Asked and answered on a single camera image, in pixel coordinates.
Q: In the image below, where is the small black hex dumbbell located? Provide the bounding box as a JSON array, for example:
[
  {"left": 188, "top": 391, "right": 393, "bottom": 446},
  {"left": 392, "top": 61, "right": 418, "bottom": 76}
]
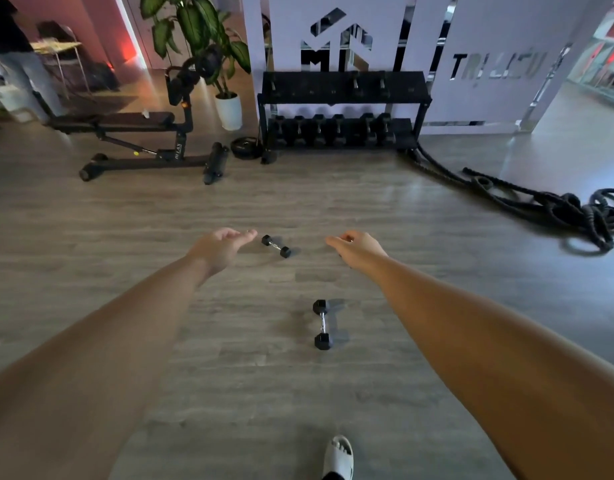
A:
[
  {"left": 312, "top": 299, "right": 333, "bottom": 351},
  {"left": 261, "top": 235, "right": 292, "bottom": 259}
]

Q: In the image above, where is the person's left forearm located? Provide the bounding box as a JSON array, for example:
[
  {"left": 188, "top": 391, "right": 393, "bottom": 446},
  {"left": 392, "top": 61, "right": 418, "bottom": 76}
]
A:
[{"left": 0, "top": 254, "right": 211, "bottom": 480}]

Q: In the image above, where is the person's right hand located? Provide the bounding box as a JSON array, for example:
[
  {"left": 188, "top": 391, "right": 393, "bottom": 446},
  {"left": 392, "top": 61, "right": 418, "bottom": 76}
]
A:
[{"left": 325, "top": 231, "right": 390, "bottom": 271}]

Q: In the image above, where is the white plant pot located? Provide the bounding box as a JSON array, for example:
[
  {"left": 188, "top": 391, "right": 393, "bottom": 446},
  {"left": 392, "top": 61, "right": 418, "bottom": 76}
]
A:
[{"left": 215, "top": 92, "right": 244, "bottom": 132}]

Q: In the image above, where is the black foam roller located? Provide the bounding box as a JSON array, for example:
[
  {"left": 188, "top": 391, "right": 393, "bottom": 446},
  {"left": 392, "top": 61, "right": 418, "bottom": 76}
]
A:
[{"left": 202, "top": 142, "right": 231, "bottom": 186}]

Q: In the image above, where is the black battle rope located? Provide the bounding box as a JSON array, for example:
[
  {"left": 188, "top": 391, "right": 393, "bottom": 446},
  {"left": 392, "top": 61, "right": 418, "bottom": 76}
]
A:
[{"left": 398, "top": 142, "right": 614, "bottom": 256}]

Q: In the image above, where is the white lettered partition panel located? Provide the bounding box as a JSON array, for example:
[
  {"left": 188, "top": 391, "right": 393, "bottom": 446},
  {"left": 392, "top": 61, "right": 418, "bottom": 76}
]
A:
[{"left": 422, "top": 0, "right": 614, "bottom": 134}]

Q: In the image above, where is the green leafy plant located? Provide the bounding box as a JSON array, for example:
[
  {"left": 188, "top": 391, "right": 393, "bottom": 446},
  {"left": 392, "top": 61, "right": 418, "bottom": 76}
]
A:
[{"left": 139, "top": 0, "right": 252, "bottom": 99}]

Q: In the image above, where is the black weight plate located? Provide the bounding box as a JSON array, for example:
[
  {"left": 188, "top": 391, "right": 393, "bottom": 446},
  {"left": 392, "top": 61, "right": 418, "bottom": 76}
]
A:
[{"left": 230, "top": 137, "right": 264, "bottom": 161}]

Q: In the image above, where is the white logo partition panel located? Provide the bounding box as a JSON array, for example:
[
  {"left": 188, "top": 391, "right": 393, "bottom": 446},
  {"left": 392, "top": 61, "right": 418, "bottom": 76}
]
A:
[{"left": 241, "top": 0, "right": 412, "bottom": 75}]

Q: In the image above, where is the black dumbbell rack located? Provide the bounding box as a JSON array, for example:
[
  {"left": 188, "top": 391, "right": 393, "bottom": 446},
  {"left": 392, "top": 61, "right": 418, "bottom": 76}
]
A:
[{"left": 257, "top": 70, "right": 433, "bottom": 152}]

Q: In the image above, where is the black bag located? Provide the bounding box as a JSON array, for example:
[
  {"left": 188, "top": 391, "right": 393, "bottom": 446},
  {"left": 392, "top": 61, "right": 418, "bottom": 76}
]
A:
[{"left": 81, "top": 62, "right": 121, "bottom": 93}]

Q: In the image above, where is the person's foot in white sandal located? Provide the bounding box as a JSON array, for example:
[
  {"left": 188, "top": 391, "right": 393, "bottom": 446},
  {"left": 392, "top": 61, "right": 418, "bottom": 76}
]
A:
[{"left": 320, "top": 435, "right": 354, "bottom": 480}]

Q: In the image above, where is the black weight bench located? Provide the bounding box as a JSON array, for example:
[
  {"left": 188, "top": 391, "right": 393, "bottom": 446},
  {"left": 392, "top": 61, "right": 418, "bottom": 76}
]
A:
[{"left": 46, "top": 57, "right": 224, "bottom": 183}]

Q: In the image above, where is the person's left hand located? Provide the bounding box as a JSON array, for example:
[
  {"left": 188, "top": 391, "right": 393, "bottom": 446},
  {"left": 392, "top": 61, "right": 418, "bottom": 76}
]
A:
[{"left": 186, "top": 227, "right": 258, "bottom": 278}]

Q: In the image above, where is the person's right forearm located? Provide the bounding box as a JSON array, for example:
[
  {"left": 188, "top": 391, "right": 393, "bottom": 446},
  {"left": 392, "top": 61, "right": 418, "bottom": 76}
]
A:
[{"left": 371, "top": 254, "right": 614, "bottom": 480}]

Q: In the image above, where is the small metal-legged table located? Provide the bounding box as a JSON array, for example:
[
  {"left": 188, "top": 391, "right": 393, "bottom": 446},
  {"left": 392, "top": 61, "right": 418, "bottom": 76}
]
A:
[{"left": 30, "top": 25, "right": 91, "bottom": 98}]

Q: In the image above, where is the row of black dumbbells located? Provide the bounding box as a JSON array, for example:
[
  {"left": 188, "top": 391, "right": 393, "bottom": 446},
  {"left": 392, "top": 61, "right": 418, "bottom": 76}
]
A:
[{"left": 270, "top": 113, "right": 397, "bottom": 148}]

